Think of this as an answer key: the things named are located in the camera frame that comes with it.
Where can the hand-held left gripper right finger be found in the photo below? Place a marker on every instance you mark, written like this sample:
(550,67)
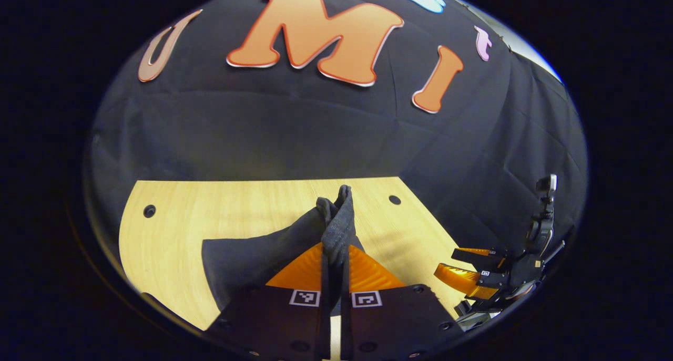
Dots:
(345,308)

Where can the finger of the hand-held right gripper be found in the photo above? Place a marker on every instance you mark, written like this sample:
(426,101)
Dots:
(473,255)
(460,279)

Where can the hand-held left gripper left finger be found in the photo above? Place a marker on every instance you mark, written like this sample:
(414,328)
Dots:
(325,308)

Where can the dark grey jeans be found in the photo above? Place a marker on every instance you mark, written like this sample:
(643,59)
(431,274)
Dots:
(252,261)

